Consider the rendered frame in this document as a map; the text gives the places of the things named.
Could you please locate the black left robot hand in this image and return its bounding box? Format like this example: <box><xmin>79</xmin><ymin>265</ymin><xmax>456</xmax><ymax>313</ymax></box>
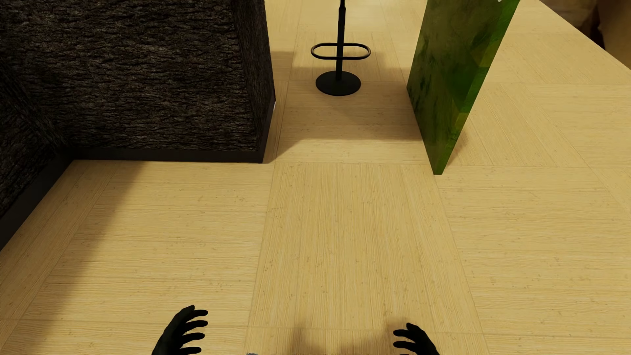
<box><xmin>152</xmin><ymin>305</ymin><xmax>209</xmax><ymax>355</ymax></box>

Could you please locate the black bar stool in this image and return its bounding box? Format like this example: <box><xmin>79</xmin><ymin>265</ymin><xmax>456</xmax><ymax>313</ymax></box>
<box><xmin>311</xmin><ymin>0</ymin><xmax>372</xmax><ymax>97</ymax></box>

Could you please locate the green marble panel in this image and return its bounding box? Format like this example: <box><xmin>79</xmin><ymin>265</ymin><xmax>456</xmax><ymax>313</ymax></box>
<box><xmin>406</xmin><ymin>0</ymin><xmax>521</xmax><ymax>176</ymax></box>

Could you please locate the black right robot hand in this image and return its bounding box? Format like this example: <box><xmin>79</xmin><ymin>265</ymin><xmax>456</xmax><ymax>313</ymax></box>
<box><xmin>393</xmin><ymin>323</ymin><xmax>441</xmax><ymax>355</ymax></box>

